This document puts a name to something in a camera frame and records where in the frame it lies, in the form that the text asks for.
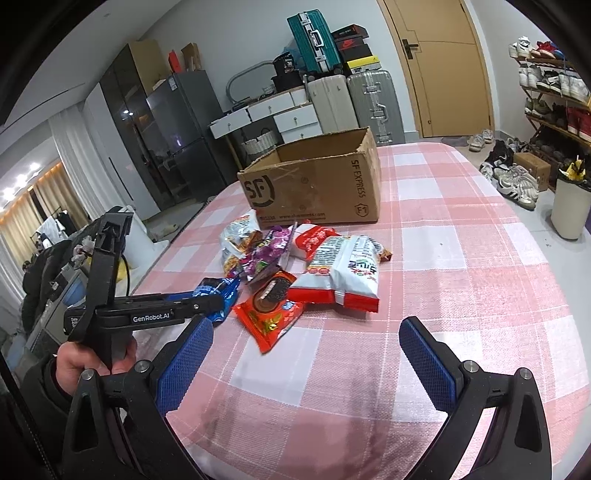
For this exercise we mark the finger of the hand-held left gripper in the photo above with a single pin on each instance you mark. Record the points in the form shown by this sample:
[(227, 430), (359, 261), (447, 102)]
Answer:
[(198, 307), (178, 298)]

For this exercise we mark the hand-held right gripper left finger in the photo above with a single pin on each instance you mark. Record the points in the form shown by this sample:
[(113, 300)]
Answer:
[(184, 364)]

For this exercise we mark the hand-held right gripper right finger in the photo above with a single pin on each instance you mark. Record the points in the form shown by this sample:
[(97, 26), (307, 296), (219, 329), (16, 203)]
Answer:
[(429, 364)]

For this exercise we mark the blue cookie packet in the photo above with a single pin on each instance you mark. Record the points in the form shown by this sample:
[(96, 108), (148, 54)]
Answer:
[(217, 288)]

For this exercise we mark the red cookie packet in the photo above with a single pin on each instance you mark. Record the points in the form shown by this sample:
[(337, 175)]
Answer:
[(268, 318)]

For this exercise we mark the white orange snack bag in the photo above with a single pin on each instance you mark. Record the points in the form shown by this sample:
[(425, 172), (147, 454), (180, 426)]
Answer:
[(235, 235)]

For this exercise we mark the purple candy bag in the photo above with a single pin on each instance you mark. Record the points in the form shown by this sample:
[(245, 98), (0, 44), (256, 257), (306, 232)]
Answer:
[(270, 249)]

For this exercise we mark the brown snack wrapper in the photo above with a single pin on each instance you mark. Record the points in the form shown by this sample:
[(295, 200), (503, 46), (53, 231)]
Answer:
[(384, 254)]

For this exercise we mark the white printed snack bag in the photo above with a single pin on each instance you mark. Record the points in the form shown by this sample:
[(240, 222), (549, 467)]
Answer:
[(346, 272)]

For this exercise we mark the red white snack packet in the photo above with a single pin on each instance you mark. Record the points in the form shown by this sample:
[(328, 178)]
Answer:
[(309, 240)]

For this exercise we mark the brown cardboard box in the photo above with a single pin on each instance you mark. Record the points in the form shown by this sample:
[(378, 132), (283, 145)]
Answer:
[(314, 194)]

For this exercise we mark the person's left forearm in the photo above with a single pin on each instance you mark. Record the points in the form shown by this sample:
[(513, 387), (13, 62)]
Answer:
[(46, 392)]

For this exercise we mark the person's left hand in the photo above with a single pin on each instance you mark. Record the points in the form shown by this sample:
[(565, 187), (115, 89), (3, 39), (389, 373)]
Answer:
[(78, 364)]

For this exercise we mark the pink checkered tablecloth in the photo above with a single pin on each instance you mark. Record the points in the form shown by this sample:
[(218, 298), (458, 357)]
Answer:
[(438, 286)]

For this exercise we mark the beige curtain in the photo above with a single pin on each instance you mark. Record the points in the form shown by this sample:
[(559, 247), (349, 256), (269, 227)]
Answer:
[(23, 221)]

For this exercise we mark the white wardrobe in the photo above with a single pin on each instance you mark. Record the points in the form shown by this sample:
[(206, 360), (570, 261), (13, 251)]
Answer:
[(115, 166)]

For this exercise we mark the white curtain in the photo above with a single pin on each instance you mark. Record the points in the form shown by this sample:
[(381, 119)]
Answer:
[(74, 161)]

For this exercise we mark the dark wardrobe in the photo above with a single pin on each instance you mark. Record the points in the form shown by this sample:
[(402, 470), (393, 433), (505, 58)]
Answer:
[(124, 124)]

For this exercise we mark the grey refrigerator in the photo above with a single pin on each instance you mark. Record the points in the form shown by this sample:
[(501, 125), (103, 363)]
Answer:
[(189, 134)]

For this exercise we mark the woven laundry basket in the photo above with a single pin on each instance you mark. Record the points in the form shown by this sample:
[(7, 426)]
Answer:
[(258, 145)]

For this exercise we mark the pile of sneakers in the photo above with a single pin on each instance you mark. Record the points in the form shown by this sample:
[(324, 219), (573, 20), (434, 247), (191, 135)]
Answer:
[(512, 180)]

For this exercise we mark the cream trash bin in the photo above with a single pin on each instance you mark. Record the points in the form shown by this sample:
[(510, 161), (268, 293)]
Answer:
[(570, 212)]

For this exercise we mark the white drawer desk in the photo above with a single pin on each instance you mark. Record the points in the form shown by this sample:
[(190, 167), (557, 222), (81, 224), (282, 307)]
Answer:
[(295, 117)]

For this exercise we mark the small cardboard box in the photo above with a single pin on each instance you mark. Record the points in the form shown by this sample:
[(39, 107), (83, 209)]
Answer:
[(533, 168)]

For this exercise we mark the red bag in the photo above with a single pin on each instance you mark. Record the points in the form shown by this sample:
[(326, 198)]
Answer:
[(174, 62)]

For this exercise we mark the oval mirror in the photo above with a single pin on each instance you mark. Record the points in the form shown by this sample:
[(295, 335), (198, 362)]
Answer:
[(249, 85)]

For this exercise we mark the brown paper bag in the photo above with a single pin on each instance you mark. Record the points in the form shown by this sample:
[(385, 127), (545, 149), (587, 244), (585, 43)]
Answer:
[(190, 56)]

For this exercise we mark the flat black box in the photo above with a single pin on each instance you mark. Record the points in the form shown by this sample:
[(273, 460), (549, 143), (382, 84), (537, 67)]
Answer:
[(286, 83)]

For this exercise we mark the beige suitcase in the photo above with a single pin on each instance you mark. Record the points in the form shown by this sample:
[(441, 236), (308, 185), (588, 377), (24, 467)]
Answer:
[(332, 106)]

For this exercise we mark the small black box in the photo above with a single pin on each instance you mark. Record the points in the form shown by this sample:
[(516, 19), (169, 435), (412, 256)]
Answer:
[(286, 64)]

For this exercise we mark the silver suitcase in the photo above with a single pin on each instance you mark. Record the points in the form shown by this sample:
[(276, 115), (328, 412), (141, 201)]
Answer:
[(374, 101)]

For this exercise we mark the wooden door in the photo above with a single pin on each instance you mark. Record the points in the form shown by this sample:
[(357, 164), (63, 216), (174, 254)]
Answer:
[(448, 83)]

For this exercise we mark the teal suitcase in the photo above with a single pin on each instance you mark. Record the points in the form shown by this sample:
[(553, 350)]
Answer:
[(314, 41)]

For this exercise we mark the black yellow shoe box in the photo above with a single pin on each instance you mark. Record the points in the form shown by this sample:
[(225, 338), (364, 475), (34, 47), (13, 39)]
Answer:
[(362, 65)]

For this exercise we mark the black shoe box red logo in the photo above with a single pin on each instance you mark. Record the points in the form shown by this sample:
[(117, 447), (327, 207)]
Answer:
[(352, 47)]

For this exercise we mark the wooden shoe rack with shoes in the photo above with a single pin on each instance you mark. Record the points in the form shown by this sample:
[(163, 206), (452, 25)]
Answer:
[(549, 81)]

